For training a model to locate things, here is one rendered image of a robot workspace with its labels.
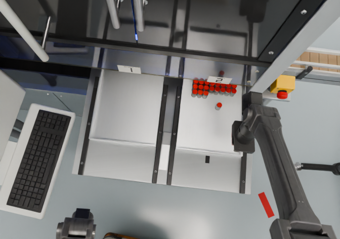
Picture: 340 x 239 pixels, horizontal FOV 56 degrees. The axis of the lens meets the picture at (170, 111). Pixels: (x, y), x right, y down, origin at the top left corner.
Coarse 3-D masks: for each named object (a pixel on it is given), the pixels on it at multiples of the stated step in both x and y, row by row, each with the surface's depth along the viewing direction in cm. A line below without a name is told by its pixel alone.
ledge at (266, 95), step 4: (264, 92) 136; (268, 92) 136; (264, 96) 135; (268, 96) 135; (272, 96) 135; (276, 96) 135; (288, 96) 135; (276, 100) 137; (280, 100) 136; (284, 100) 135; (288, 100) 135
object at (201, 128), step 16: (192, 80) 135; (208, 96) 134; (224, 96) 134; (240, 96) 134; (192, 112) 132; (208, 112) 132; (224, 112) 132; (240, 112) 133; (192, 128) 130; (208, 128) 130; (224, 128) 131; (176, 144) 126; (192, 144) 128; (208, 144) 129; (224, 144) 129
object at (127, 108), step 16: (112, 80) 134; (128, 80) 134; (144, 80) 135; (160, 80) 135; (96, 96) 129; (112, 96) 132; (128, 96) 133; (144, 96) 133; (160, 96) 130; (96, 112) 130; (112, 112) 130; (128, 112) 131; (144, 112) 131; (96, 128) 129; (112, 128) 129; (128, 128) 129; (144, 128) 129; (144, 144) 124
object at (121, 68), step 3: (117, 66) 119; (120, 66) 119; (123, 66) 118; (126, 66) 118; (129, 66) 118; (120, 69) 122; (123, 69) 121; (126, 69) 121; (129, 69) 121; (132, 69) 120; (135, 69) 120; (138, 69) 120; (132, 72) 123; (135, 72) 123; (138, 72) 123
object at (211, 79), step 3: (210, 78) 120; (213, 78) 120; (216, 78) 120; (222, 78) 119; (225, 78) 119; (228, 78) 119; (231, 78) 118; (207, 81) 123; (210, 81) 123; (213, 81) 123; (219, 81) 122; (222, 81) 122; (225, 81) 121; (228, 81) 121
